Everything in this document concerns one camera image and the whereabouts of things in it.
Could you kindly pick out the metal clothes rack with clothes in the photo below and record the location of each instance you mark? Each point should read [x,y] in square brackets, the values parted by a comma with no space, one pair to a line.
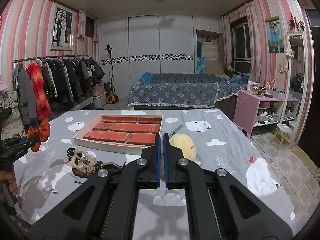
[51,85]

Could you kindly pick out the white standing mirror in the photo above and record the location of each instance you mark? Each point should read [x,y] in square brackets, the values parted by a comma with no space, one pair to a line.
[294,89]

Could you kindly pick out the black claw hair clip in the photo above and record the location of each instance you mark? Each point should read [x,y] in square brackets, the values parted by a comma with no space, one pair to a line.
[70,153]

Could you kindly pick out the garment steamer on stand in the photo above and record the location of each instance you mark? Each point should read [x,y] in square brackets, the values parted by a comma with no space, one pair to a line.
[112,97]

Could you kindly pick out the window with dark glass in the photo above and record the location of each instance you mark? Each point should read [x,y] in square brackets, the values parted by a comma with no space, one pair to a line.
[241,49]

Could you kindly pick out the pink shelf cabinet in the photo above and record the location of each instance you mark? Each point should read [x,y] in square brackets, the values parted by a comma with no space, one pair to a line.
[253,111]

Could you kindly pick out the wedding photo poster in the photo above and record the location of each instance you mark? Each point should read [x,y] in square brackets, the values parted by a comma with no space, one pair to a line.
[274,35]

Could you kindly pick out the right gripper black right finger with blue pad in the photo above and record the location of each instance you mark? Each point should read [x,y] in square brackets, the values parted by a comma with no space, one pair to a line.
[218,205]

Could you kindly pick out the blue patterned sofa bed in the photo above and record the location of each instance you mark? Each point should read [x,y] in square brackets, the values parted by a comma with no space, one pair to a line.
[184,90]

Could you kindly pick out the white wardrobe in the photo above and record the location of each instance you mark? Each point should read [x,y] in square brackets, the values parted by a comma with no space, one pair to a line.
[154,43]

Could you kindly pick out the orange fabric bow scrunchie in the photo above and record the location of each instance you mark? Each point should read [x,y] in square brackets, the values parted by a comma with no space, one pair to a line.
[39,135]

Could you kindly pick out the white tray with red lining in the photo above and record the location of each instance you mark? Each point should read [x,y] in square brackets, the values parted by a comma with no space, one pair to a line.
[126,134]

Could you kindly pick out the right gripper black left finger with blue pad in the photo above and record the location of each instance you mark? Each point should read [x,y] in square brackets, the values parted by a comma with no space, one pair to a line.
[103,207]

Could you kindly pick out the person's left hand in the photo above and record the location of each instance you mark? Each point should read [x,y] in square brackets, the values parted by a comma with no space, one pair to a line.
[9,177]

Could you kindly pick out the cream scrunchie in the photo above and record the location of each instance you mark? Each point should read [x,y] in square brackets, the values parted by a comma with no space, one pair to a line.
[83,162]

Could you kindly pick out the framed wedding picture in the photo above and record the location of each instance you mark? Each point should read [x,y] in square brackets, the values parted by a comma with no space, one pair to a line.
[62,34]

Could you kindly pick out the small white stool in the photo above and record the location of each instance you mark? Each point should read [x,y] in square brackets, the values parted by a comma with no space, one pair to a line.
[284,130]

